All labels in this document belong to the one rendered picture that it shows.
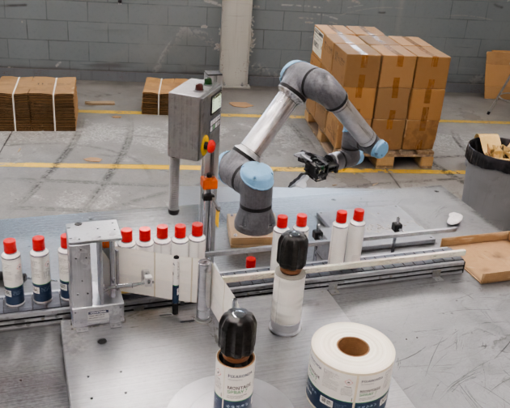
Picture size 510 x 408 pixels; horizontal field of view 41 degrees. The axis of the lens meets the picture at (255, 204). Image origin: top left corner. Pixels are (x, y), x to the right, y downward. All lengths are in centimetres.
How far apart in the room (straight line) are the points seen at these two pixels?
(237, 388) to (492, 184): 308
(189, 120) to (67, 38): 558
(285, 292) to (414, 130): 386
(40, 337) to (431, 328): 114
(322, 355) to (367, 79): 387
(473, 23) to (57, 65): 444
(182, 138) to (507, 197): 285
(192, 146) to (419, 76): 370
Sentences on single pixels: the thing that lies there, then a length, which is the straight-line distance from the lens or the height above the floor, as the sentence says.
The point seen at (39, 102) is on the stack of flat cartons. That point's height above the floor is 25.
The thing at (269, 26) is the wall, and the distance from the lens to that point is 742.
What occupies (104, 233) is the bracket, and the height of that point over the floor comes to 114.
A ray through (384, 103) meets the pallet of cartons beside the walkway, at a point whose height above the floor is 52.
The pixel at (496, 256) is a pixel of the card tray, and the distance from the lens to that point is 266.
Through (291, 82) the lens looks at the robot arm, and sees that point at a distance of 252.
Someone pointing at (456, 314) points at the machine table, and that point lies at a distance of 226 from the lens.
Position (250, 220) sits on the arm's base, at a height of 93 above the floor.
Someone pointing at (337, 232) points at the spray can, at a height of 102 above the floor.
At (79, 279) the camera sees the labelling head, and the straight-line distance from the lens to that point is 188.
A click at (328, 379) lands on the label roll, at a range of 164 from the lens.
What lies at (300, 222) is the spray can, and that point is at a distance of 213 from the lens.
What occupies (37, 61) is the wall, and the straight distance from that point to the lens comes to 755.
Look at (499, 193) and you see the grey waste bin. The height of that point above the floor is 40.
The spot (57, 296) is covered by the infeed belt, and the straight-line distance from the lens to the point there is 210.
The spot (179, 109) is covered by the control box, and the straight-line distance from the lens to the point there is 191.
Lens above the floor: 201
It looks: 25 degrees down
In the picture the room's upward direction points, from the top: 4 degrees clockwise
